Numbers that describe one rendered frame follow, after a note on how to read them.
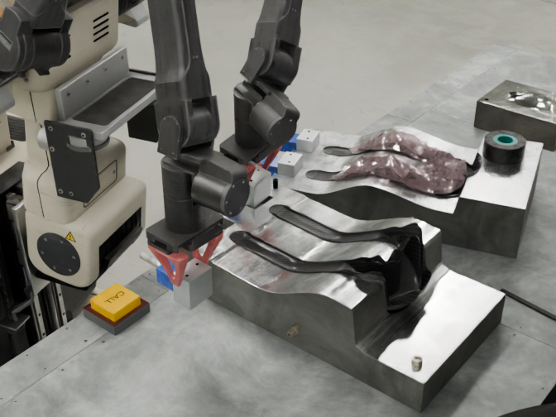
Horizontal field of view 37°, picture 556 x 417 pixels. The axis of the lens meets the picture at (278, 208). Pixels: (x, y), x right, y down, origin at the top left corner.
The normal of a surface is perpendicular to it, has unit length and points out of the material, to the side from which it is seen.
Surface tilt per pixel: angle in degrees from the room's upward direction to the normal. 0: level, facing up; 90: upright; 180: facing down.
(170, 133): 75
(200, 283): 92
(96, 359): 0
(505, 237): 90
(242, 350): 0
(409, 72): 0
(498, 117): 90
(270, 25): 58
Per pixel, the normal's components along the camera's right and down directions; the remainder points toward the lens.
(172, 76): -0.53, -0.04
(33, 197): -0.40, 0.51
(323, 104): -0.01, -0.84
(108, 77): 0.92, 0.21
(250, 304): -0.63, 0.43
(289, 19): 0.73, 0.11
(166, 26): -0.51, 0.22
